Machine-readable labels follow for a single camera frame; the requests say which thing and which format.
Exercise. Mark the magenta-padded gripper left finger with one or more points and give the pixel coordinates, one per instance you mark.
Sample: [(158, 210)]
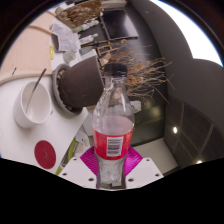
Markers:
[(76, 170)]

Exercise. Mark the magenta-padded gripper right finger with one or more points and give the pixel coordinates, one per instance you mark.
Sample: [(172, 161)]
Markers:
[(145, 170)]

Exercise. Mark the white mug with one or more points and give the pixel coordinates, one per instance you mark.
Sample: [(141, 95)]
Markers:
[(20, 113)]

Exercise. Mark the grey plant saucer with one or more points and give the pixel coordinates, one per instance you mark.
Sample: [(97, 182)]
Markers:
[(55, 86)]

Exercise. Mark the stack of papers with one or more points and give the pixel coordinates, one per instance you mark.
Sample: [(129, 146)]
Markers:
[(82, 140)]

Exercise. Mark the pale spray bottle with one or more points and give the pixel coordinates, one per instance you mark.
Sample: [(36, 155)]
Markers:
[(88, 37)]

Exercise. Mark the long ceiling light strip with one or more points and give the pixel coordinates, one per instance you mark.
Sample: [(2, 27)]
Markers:
[(196, 30)]

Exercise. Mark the small grey cup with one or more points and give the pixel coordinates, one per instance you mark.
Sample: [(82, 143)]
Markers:
[(70, 56)]

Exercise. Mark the black wall screen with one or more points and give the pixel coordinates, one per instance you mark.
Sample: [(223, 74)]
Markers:
[(118, 25)]

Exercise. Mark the wooden easel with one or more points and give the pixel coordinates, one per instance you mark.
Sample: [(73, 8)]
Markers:
[(103, 48)]

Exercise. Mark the small yellow item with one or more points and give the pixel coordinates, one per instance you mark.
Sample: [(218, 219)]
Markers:
[(51, 52)]

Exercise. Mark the dried plant in dark pot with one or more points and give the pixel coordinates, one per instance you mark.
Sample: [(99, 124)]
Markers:
[(81, 85)]

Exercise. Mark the thin paintbrush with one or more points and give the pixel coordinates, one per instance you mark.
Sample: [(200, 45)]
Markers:
[(35, 88)]

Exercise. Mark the clear red-labelled drink bottle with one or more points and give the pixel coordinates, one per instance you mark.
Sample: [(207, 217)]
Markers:
[(113, 130)]

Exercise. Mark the newspaper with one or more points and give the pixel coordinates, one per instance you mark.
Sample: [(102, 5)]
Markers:
[(66, 36)]

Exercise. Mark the round ceiling spotlights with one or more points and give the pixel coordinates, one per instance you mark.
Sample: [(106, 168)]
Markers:
[(175, 129)]

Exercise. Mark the flat round red coaster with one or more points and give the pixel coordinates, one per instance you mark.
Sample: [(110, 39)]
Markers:
[(45, 154)]

